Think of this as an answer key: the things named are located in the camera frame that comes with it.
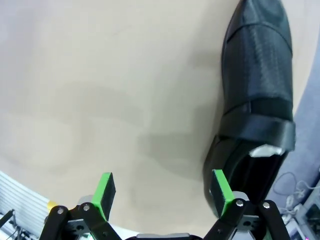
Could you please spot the black leather shoe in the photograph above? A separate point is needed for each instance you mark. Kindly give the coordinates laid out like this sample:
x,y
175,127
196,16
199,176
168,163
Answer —
x,y
257,75

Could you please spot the white power strip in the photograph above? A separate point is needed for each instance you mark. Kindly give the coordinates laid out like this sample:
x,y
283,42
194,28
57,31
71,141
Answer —
x,y
292,203

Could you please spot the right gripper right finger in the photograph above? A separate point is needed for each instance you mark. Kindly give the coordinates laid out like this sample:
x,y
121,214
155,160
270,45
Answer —
x,y
222,197

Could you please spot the white paper shoe stuffing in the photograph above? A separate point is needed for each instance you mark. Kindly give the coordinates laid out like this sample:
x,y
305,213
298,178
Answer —
x,y
266,151

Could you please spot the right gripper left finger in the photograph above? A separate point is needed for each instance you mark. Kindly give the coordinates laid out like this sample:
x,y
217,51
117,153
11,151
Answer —
x,y
100,200

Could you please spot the white ribbed panel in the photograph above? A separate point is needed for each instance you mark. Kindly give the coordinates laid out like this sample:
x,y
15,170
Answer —
x,y
20,195

